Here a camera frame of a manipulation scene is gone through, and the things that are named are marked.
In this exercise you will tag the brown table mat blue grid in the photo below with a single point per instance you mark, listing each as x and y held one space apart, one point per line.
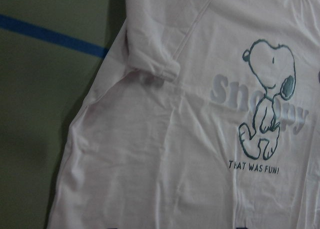
50 52

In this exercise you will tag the pink Snoopy t-shirt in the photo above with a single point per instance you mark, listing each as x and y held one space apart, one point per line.
205 114

